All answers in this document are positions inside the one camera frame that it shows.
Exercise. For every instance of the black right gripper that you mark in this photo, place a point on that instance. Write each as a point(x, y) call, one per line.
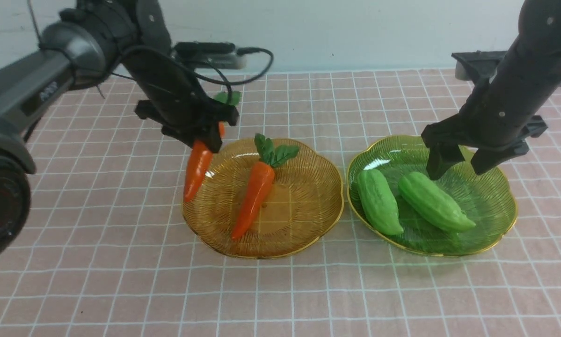
point(498, 115)

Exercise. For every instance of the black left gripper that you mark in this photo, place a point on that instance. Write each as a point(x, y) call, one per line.
point(175, 100)

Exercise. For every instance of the orange toy carrot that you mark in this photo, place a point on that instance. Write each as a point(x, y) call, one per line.
point(201, 157)
point(261, 180)

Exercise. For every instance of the green toy gourd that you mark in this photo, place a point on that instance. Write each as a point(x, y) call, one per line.
point(433, 203)
point(378, 202)

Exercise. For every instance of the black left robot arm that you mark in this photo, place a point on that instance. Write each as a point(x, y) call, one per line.
point(81, 51)

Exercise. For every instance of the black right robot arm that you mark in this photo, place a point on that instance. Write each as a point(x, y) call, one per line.
point(539, 33)

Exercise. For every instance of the green ribbed plastic plate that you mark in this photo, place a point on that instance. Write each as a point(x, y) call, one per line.
point(487, 199)

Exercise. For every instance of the amber ribbed plastic plate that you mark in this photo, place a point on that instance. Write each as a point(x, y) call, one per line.
point(305, 202)

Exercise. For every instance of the pink checkered tablecloth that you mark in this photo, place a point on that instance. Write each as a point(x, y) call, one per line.
point(106, 253)

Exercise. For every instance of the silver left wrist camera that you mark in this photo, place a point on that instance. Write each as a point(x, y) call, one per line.
point(220, 55)

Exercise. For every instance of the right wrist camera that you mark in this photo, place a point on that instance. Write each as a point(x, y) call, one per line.
point(472, 66)

